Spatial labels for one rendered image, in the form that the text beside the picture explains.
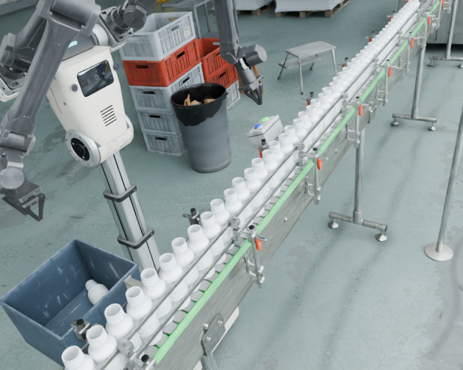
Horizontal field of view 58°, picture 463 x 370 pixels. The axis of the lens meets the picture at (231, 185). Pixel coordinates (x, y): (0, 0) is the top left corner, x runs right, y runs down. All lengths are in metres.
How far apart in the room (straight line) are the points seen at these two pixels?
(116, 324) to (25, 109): 0.54
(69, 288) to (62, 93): 0.69
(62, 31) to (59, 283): 0.93
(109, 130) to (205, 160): 1.92
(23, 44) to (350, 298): 1.94
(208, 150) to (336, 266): 1.42
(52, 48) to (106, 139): 0.64
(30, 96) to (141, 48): 2.53
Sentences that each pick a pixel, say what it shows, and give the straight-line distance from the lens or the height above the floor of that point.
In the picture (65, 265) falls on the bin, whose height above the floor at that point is 0.89.
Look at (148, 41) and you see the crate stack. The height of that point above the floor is 1.04.
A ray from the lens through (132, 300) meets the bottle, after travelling 1.00.
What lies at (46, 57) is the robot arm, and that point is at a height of 1.64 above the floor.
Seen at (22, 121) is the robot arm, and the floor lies 1.50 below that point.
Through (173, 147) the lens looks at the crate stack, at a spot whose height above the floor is 0.09.
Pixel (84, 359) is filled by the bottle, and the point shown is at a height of 1.14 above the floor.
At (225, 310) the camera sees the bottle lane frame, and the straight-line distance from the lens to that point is 1.30.
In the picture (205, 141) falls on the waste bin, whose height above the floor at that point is 0.32.
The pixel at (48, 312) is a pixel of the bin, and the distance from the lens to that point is 1.66.
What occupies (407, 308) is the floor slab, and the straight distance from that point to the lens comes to 2.44.
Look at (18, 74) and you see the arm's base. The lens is 1.42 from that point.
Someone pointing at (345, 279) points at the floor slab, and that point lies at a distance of 2.53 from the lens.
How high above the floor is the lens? 1.87
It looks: 34 degrees down
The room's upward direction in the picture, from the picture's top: 10 degrees counter-clockwise
